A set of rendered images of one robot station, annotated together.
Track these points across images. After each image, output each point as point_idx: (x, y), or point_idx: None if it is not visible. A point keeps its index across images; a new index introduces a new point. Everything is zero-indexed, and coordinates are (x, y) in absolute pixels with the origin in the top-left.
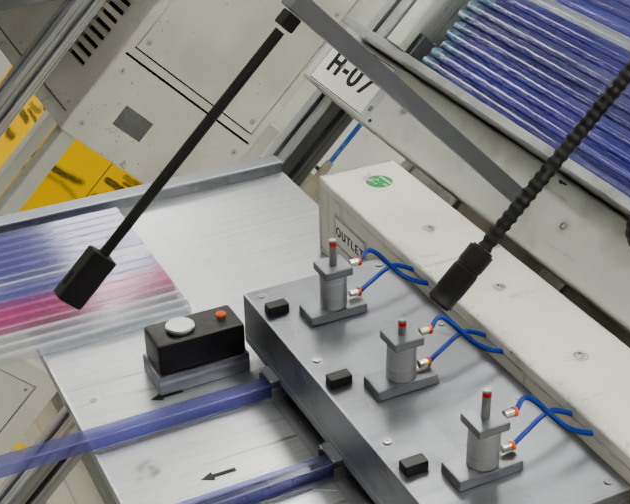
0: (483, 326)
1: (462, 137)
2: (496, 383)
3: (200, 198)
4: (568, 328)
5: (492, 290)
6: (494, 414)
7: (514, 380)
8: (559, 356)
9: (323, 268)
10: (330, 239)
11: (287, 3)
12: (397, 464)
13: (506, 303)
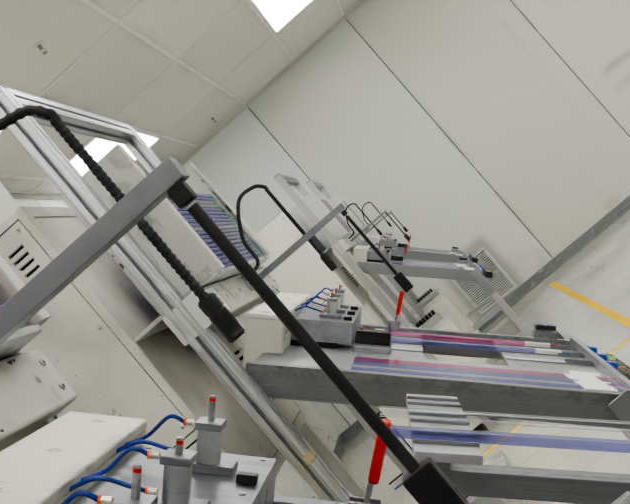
0: (69, 481)
1: None
2: (109, 489)
3: None
4: (20, 459)
5: (5, 490)
6: (203, 419)
7: (94, 486)
8: (66, 454)
9: (150, 499)
10: (139, 464)
11: (186, 173)
12: (253, 486)
13: (19, 481)
